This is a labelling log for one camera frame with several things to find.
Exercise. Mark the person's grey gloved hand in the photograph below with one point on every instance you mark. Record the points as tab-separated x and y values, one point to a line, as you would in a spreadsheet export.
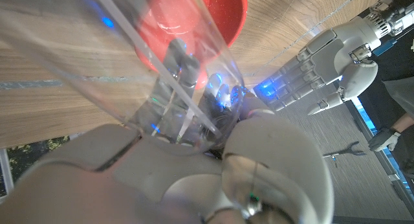
383	139

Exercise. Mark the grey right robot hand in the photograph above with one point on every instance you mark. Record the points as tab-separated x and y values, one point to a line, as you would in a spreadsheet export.
161	178

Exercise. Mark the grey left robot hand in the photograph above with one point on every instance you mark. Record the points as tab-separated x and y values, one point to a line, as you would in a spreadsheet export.
326	59

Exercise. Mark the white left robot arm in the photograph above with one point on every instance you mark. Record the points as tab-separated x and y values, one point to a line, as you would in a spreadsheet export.
401	18

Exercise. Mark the person's forearm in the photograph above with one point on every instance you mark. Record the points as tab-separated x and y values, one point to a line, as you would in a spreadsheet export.
404	123

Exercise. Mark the red bowl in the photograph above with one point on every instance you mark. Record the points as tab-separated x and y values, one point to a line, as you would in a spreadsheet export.
226	17

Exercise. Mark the black forked tool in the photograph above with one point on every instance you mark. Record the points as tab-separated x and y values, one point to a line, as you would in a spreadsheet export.
347	150

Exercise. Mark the person in dark clothes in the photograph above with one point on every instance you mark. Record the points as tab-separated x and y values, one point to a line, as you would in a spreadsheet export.
398	65

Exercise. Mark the printed window backdrop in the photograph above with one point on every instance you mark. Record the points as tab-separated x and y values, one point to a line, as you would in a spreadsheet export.
32	156

